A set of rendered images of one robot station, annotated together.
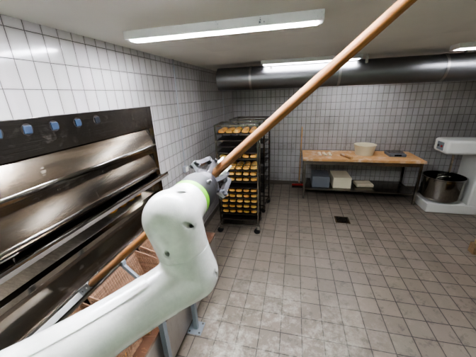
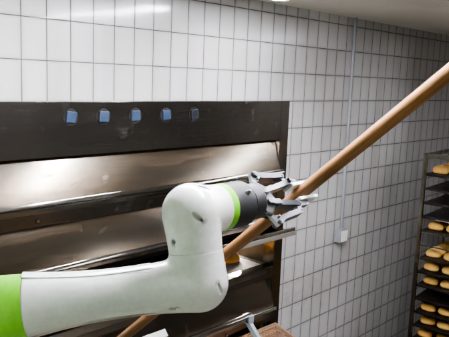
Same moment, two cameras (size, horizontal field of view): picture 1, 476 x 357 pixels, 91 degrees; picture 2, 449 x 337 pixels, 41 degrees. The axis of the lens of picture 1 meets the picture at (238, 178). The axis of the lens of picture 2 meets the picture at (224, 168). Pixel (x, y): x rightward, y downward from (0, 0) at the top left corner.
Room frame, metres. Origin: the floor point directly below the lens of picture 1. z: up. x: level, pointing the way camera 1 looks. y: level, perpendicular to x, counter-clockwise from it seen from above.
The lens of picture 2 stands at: (-0.51, -0.45, 2.21)
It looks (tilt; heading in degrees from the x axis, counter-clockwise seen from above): 9 degrees down; 30
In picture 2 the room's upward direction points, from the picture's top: 2 degrees clockwise
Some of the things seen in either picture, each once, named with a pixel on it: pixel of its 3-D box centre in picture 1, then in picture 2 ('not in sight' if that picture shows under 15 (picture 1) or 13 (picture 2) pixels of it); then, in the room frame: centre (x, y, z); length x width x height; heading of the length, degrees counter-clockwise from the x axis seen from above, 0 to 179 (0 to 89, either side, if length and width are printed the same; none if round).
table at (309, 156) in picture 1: (354, 175); not in sight; (4.76, -2.51, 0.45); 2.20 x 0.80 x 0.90; 76
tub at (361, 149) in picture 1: (364, 149); not in sight; (4.80, -2.67, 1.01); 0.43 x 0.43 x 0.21
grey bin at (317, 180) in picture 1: (319, 178); not in sight; (4.93, -1.83, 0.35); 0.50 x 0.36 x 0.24; 166
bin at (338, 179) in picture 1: (339, 178); not in sight; (4.83, -2.24, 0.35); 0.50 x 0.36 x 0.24; 168
